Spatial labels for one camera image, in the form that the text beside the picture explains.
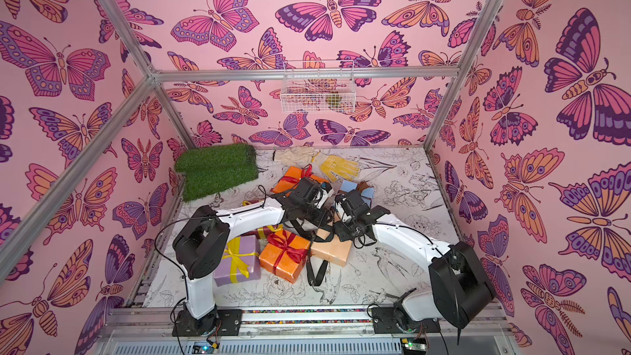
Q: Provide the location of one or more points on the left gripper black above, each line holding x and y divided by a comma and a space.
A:
322, 222

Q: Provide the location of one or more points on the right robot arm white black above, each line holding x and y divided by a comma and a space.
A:
460, 288

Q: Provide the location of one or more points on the yellow ribbon on purple box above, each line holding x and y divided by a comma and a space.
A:
236, 256

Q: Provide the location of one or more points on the orange gift box front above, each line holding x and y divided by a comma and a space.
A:
285, 255

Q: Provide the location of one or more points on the white work glove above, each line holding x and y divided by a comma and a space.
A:
299, 156

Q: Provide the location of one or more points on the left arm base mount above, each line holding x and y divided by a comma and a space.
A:
221, 322

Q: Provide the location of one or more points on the light blue gift box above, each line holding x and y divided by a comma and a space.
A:
367, 195

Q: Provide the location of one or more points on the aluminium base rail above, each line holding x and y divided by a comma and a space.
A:
305, 330

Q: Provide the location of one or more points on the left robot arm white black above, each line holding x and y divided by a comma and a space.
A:
201, 242

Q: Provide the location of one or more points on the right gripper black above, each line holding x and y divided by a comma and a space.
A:
343, 218

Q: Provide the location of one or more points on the brown ribbon bow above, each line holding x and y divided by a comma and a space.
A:
363, 186

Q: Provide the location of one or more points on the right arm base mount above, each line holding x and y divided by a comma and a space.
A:
394, 320

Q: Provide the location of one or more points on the red ribbon on front box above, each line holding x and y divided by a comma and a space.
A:
288, 249

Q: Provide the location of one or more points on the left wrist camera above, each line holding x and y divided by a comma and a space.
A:
325, 192

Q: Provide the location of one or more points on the large orange gift box back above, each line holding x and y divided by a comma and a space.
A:
284, 186

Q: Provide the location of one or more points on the green artificial grass mat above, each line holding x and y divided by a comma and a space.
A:
214, 169

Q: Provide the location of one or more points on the white wire basket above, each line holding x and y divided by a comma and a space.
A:
319, 86

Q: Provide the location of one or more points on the peach gift box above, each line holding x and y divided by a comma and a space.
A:
334, 251

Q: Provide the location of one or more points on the yellow ribbon on red box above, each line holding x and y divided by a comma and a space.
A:
266, 230

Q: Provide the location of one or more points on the purple gift box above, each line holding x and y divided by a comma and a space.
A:
221, 274

